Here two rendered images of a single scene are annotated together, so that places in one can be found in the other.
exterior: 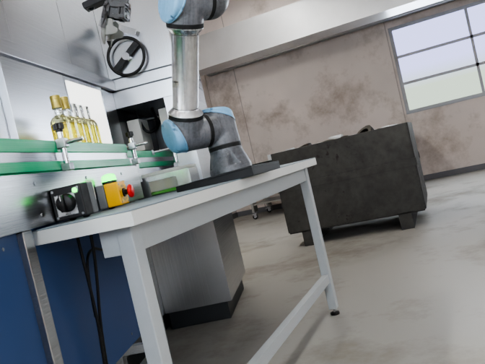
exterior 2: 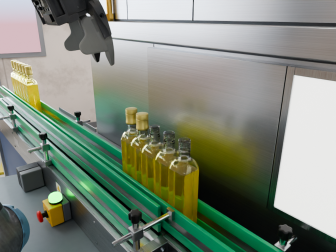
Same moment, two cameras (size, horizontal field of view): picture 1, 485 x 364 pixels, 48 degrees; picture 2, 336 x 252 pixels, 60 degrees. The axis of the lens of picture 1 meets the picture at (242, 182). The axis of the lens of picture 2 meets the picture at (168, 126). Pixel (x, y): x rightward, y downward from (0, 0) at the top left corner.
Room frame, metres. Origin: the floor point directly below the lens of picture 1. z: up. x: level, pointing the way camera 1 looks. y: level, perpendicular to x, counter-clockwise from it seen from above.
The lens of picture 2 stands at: (2.46, 0.04, 1.41)
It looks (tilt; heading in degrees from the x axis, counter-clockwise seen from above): 21 degrees down; 133
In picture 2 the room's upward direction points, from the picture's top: straight up
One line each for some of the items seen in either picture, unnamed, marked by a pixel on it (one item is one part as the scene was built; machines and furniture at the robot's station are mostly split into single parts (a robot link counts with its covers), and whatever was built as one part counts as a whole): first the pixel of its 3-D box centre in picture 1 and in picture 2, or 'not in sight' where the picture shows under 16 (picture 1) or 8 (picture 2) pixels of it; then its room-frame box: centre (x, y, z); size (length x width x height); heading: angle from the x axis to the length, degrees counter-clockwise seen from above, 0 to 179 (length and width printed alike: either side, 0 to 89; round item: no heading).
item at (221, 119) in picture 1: (218, 127); not in sight; (1.89, 0.04, 0.94); 0.13 x 0.12 x 0.14; 123
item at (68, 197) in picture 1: (64, 203); not in sight; (1.28, 0.42, 0.79); 0.04 x 0.03 x 0.04; 83
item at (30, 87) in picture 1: (66, 115); (271, 139); (2.22, 0.64, 1.15); 0.90 x 0.03 x 0.34; 173
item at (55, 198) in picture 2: (108, 178); (55, 197); (1.62, 0.39, 0.84); 0.04 x 0.04 x 0.03
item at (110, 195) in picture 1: (113, 195); (56, 210); (1.62, 0.39, 0.79); 0.07 x 0.07 x 0.07; 83
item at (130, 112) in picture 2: (55, 102); (131, 115); (1.84, 0.55, 1.14); 0.04 x 0.04 x 0.04
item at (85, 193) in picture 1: (74, 201); (30, 176); (1.34, 0.42, 0.79); 0.08 x 0.08 x 0.08; 83
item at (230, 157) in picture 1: (228, 159); not in sight; (1.89, 0.03, 0.82); 0.15 x 0.15 x 0.10
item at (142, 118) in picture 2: (63, 103); (142, 121); (1.89, 0.54, 1.14); 0.04 x 0.04 x 0.04
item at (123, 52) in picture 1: (126, 56); not in sight; (2.88, 0.45, 1.49); 0.21 x 0.05 x 0.21; 83
